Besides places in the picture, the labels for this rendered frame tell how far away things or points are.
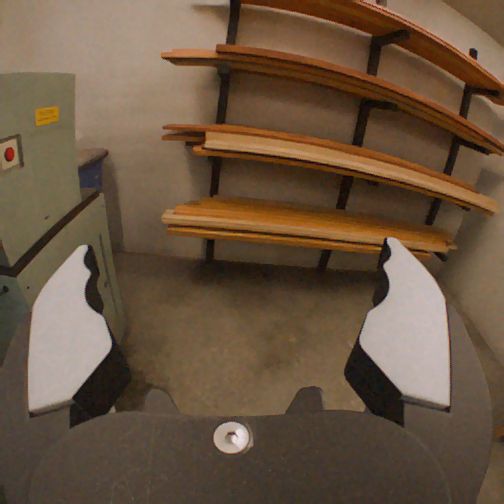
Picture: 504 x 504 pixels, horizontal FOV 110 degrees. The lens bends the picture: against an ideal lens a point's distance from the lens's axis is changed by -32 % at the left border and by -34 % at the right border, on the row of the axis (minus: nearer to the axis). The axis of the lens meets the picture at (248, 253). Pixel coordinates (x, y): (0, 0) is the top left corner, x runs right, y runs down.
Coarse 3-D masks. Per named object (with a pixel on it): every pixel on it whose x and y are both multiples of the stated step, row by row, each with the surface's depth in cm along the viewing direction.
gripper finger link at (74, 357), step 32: (64, 288) 7; (96, 288) 8; (32, 320) 6; (64, 320) 6; (96, 320) 6; (32, 352) 5; (64, 352) 5; (96, 352) 5; (32, 384) 4; (64, 384) 4; (96, 384) 5; (128, 384) 6; (96, 416) 5
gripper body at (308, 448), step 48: (96, 432) 3; (144, 432) 4; (192, 432) 4; (240, 432) 4; (288, 432) 4; (336, 432) 4; (384, 432) 3; (48, 480) 2; (96, 480) 3; (144, 480) 3; (192, 480) 3; (240, 480) 3; (288, 480) 3; (336, 480) 3; (384, 480) 3; (432, 480) 2
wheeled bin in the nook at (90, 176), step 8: (80, 152) 139; (88, 152) 141; (96, 152) 145; (104, 152) 151; (80, 160) 126; (88, 160) 131; (96, 160) 141; (80, 168) 122; (88, 168) 138; (96, 168) 151; (80, 176) 130; (88, 176) 142; (96, 176) 154; (80, 184) 133; (88, 184) 144; (96, 184) 157
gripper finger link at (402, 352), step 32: (384, 256) 10; (384, 288) 8; (416, 288) 7; (384, 320) 6; (416, 320) 6; (352, 352) 6; (384, 352) 5; (416, 352) 5; (448, 352) 5; (352, 384) 6; (384, 384) 5; (416, 384) 5; (448, 384) 4
